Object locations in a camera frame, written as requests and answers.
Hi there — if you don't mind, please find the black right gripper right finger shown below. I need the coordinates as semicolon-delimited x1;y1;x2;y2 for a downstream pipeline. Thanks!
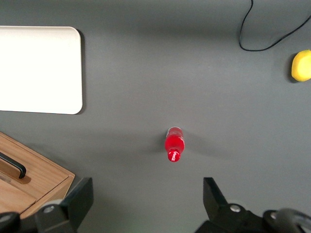
194;177;265;233

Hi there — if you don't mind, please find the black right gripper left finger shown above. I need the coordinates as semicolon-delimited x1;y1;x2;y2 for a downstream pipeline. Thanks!
35;177;94;233

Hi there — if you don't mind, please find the wooden cabinet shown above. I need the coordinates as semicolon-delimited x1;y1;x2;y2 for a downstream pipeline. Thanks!
0;132;75;219

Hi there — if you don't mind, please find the red bottle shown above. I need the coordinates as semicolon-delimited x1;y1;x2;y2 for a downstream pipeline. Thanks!
164;126;186;163

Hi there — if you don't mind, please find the white rectangular tray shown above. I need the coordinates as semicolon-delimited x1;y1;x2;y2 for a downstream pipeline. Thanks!
0;26;83;115

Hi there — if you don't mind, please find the yellow lemon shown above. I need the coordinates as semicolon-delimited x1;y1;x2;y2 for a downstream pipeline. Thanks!
291;50;311;83

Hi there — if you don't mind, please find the black metal drawer handle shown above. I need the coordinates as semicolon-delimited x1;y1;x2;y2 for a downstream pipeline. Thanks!
0;152;27;180

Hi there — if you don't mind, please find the thin black cable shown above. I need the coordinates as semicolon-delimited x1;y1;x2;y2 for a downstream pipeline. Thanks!
238;0;311;52

